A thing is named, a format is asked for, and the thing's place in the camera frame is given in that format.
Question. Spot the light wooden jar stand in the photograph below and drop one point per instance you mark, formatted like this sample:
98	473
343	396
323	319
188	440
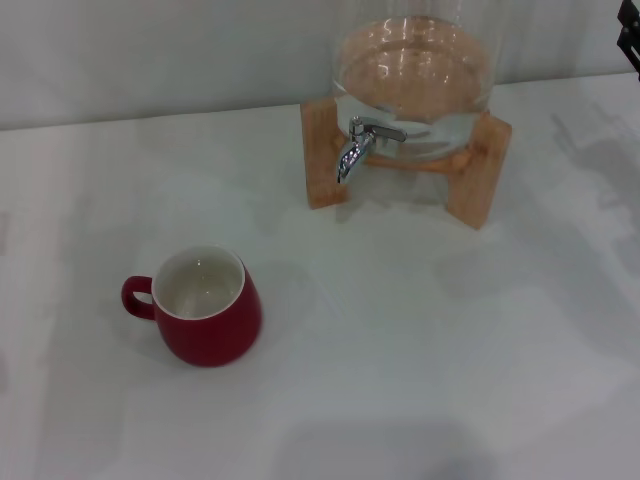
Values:
475	175

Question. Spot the clear glass dispenser jar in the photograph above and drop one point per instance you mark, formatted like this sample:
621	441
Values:
415	75

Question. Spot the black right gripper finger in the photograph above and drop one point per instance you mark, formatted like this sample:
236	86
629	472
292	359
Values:
631	35

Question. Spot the chrome faucet with lever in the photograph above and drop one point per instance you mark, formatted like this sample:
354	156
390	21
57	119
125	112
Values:
352	150

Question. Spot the red ceramic cup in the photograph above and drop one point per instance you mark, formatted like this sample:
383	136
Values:
215	335

